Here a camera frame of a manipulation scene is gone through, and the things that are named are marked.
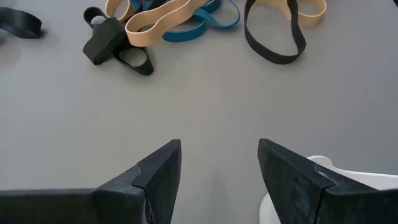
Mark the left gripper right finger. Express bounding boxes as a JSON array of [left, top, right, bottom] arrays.
[[257, 138, 398, 224]]

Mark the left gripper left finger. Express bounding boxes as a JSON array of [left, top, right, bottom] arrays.
[[0, 139, 182, 224]]

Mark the long black rubber band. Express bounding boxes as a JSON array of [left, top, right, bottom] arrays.
[[243, 0, 307, 65]]

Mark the blue rubber band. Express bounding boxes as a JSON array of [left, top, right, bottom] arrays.
[[193, 0, 241, 30], [161, 8, 208, 43], [130, 0, 170, 13]]

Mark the tan rubber band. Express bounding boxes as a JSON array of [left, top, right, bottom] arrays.
[[104, 0, 136, 23], [257, 0, 328, 28], [124, 0, 210, 47]]

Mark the white plastic basket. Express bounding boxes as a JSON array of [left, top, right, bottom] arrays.
[[259, 155, 398, 224]]

